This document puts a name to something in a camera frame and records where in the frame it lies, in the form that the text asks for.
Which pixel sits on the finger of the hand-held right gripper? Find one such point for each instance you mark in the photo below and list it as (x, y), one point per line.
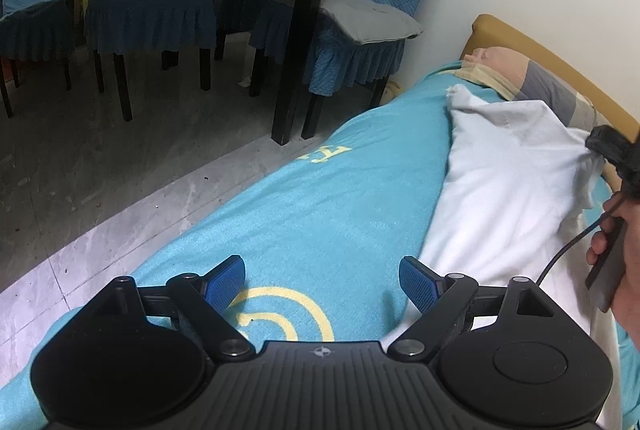
(605, 140)

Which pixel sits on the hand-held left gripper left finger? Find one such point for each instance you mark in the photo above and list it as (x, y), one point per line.
(226, 281)

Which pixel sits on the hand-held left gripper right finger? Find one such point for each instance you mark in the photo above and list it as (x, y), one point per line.
(420, 286)

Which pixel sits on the white printed t-shirt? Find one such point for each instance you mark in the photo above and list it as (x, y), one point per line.
(500, 190)

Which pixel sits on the person's right hand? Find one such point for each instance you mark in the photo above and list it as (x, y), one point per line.
(631, 280)

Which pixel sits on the plaid pillow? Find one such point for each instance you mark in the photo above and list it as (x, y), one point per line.
(540, 80)

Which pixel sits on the tan padded headboard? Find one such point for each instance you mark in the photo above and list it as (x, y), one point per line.
(550, 55)

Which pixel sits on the teal printed bed sheet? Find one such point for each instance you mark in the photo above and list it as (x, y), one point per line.
(325, 200)

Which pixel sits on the beige soft object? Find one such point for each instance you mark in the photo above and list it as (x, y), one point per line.
(391, 91)

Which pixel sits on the grey seat cushion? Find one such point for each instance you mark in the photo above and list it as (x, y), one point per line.
(360, 18)

